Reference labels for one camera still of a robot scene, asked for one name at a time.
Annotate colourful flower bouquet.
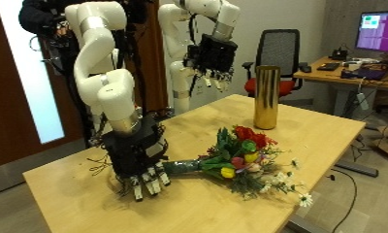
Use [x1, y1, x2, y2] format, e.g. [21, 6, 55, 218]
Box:
[162, 125, 316, 208]

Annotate gold cylindrical vase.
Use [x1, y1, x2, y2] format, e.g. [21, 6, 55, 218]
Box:
[252, 65, 282, 130]

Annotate black office chair red seat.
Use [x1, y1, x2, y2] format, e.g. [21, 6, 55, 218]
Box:
[242, 28, 310, 99]

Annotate black keyboard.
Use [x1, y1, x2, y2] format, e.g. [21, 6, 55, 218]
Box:
[316, 62, 342, 72]

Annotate wooden office desk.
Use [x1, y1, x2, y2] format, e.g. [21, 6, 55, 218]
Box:
[294, 56, 388, 117]

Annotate brown door with glass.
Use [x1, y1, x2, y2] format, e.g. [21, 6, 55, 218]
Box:
[0, 0, 86, 171]

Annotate white power strip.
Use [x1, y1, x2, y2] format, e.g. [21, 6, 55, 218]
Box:
[356, 91, 371, 112]

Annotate dark laptop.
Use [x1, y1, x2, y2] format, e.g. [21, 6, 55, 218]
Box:
[356, 62, 388, 81]

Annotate computer monitor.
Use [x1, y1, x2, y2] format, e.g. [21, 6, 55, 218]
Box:
[355, 11, 388, 54]

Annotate person in dark clothes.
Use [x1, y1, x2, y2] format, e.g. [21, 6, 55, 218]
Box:
[19, 0, 77, 77]

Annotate loose thin black wires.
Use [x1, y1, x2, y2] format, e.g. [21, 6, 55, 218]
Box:
[87, 154, 114, 178]

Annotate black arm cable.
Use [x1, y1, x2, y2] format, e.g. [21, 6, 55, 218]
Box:
[188, 13, 202, 95]

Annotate black floor cable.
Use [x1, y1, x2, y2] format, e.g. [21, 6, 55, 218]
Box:
[330, 168, 360, 233]

